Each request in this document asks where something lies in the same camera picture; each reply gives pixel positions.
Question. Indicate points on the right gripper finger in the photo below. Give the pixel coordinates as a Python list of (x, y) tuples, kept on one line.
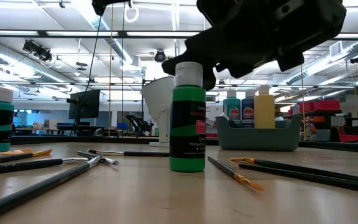
[(182, 57), (209, 77)]

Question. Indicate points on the black ceiling camera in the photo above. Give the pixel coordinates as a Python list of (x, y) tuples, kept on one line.
[(159, 56), (37, 51)]

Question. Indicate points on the black paintbrush with white lettering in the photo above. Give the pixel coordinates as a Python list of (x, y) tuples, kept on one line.
[(26, 165)]

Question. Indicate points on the white spot lamp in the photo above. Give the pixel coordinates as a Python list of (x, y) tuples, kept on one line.
[(158, 102)]

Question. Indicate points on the large teal paint bottle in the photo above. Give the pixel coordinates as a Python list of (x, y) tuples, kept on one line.
[(232, 104)]

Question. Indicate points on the teal plastic bin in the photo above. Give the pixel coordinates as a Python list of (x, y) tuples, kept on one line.
[(259, 138)]

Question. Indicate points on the purple paint bottle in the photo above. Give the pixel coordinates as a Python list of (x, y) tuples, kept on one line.
[(248, 104)]

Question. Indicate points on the overhead light bar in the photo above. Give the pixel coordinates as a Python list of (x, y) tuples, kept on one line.
[(123, 34)]

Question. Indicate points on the small red storage bin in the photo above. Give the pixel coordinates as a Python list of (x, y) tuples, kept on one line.
[(350, 137)]

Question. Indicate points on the yellow paint bottle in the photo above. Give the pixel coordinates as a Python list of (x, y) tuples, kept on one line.
[(264, 109)]

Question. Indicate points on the background black robot arm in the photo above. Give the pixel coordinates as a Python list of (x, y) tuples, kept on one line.
[(138, 123)]

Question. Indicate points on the black computer monitor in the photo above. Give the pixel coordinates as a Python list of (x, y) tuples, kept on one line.
[(85, 104)]

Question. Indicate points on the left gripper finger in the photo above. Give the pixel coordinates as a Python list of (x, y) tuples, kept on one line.
[(102, 5)]

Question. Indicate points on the bright green paint bottle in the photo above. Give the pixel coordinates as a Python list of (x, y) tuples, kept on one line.
[(187, 93)]

